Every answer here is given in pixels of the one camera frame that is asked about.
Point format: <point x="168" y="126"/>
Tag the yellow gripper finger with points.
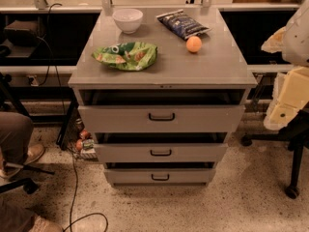
<point x="275" y="42"/>

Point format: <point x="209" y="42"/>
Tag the grey top drawer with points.
<point x="160" y="111"/>

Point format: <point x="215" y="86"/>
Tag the grey drawer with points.
<point x="160" y="173"/>
<point x="160" y="111"/>
<point x="160" y="147"/>

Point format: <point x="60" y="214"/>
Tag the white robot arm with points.
<point x="292" y="40"/>

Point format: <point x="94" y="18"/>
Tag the black rolling robot base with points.
<point x="297" y="136"/>

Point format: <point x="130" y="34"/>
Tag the grey drawer cabinet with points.
<point x="217" y="67"/>

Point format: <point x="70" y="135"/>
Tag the grey middle drawer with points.
<point x="160" y="147"/>

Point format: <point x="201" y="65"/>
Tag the grey bottom drawer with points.
<point x="160" y="173"/>

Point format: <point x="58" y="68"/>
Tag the orange fruit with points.
<point x="193" y="44"/>

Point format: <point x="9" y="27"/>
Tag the blue chip bag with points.
<point x="182" y="25"/>

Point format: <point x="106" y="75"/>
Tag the green chip bag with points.
<point x="129" y="57"/>

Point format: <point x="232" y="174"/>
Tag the white bowl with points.
<point x="128" y="20"/>

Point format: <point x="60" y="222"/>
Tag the black box on shelf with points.
<point x="22" y="33"/>

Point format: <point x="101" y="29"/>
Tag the person leg with shoe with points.
<point x="15" y="134"/>
<point x="16" y="219"/>

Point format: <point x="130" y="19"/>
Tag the near person leg with shoe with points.
<point x="16" y="219"/>

